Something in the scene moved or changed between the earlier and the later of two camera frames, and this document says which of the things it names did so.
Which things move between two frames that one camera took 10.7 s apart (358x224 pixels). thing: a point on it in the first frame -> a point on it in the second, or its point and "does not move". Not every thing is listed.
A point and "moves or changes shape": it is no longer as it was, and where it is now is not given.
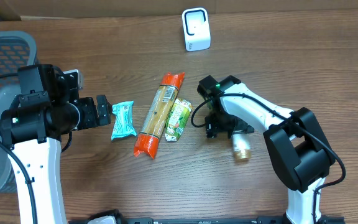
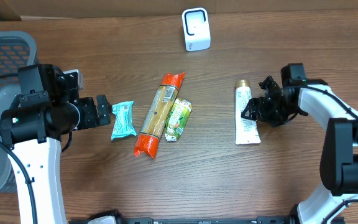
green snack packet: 179,113 does not move
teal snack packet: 123,125 does not move
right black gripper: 216,127 -> 260,110
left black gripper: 94,118 does not move
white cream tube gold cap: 242,145 moves or changes shape
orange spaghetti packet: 158,113 does not move
